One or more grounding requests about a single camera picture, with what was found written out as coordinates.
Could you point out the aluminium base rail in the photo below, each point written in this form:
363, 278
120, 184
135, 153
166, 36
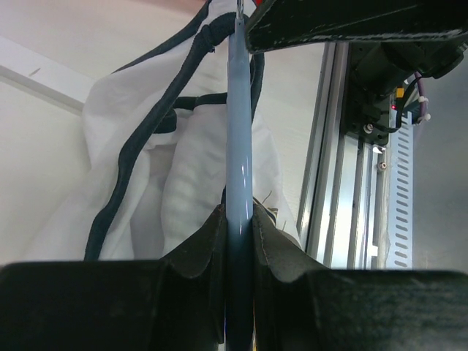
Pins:
337, 216

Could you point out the light blue hanger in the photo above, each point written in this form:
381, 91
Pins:
239, 316

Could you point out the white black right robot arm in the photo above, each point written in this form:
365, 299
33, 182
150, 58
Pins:
392, 46

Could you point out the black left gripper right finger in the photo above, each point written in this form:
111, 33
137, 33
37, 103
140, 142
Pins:
300, 304

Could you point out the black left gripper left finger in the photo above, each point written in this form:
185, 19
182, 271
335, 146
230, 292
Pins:
174, 303

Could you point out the white printed tank top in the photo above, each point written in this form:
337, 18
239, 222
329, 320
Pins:
157, 146

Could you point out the perforated light blue cable duct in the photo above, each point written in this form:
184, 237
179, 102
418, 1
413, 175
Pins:
400, 198

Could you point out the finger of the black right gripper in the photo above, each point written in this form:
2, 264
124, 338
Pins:
276, 25

